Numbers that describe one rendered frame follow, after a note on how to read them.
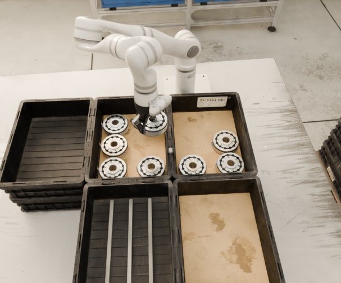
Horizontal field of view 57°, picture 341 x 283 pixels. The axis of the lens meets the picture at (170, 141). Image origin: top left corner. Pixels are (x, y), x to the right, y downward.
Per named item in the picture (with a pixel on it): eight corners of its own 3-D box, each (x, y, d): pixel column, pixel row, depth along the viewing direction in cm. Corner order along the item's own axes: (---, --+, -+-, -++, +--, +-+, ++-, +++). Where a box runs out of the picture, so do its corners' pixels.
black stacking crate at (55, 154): (31, 118, 139) (21, 100, 130) (99, 115, 140) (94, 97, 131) (9, 201, 116) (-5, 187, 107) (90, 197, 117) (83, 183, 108)
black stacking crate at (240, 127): (167, 113, 141) (167, 95, 132) (233, 110, 142) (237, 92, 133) (172, 194, 118) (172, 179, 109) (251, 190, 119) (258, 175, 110)
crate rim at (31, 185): (22, 103, 132) (20, 99, 130) (95, 100, 133) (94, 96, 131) (-3, 190, 108) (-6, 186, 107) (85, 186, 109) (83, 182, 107)
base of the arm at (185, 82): (173, 89, 156) (172, 62, 142) (190, 85, 157) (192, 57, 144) (178, 103, 150) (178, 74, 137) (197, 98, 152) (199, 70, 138)
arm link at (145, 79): (139, 100, 93) (161, 86, 96) (136, 59, 80) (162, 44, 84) (124, 88, 96) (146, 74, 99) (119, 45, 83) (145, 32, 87)
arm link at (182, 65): (171, 31, 129) (171, 64, 143) (181, 44, 124) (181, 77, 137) (191, 25, 131) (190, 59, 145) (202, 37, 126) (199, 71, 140)
